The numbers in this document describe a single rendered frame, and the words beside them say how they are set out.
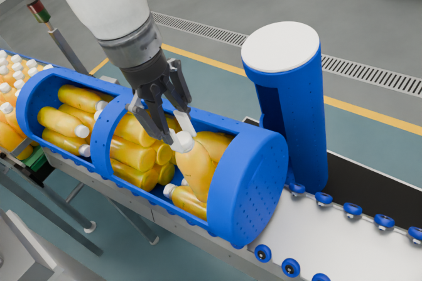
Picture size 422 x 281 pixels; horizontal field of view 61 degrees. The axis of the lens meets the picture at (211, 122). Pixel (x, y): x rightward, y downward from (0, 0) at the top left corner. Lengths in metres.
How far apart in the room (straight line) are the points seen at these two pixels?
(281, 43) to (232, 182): 0.71
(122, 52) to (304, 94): 0.90
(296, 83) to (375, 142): 1.12
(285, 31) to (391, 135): 1.18
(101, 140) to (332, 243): 0.65
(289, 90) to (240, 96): 1.39
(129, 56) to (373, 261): 0.73
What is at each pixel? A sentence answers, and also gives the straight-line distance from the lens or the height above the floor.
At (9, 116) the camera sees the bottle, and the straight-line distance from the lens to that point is 1.58.
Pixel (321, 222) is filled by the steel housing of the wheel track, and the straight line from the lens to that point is 1.01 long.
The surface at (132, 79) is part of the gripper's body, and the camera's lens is 0.58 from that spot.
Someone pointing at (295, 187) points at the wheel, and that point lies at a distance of 1.00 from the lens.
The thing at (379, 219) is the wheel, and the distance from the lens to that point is 0.96.
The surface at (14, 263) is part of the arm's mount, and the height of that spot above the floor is 1.08.
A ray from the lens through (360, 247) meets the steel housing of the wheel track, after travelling 0.99.
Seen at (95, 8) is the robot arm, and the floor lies 1.65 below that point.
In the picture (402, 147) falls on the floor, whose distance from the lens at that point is 2.31.
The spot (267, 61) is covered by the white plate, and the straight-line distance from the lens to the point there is 1.27.
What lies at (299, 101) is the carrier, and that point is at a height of 0.87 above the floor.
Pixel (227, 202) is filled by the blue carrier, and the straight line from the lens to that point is 0.76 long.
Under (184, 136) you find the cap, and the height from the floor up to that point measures 1.32.
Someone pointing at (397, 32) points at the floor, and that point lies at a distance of 3.05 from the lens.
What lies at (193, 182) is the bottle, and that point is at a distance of 0.80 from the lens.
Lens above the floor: 1.84
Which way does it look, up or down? 46 degrees down
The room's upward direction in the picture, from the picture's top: 23 degrees counter-clockwise
